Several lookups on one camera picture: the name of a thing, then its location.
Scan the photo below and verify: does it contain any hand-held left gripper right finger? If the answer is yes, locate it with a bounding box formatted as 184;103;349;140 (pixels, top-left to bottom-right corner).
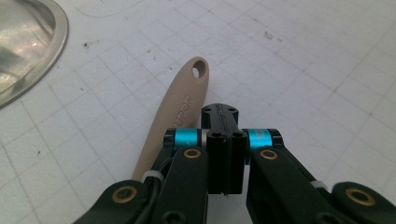
221;104;247;194

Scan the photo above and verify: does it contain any beige handled knife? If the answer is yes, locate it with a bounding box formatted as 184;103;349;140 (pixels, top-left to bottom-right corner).
130;56;210;181

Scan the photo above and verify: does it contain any white grid mat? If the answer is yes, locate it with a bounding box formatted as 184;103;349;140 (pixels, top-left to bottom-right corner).
0;0;396;224

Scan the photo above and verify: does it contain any metal stand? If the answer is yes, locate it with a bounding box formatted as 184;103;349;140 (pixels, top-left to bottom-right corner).
0;0;69;110

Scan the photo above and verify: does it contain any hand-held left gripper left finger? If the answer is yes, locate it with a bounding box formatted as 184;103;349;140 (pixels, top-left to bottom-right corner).
201;104;231;195

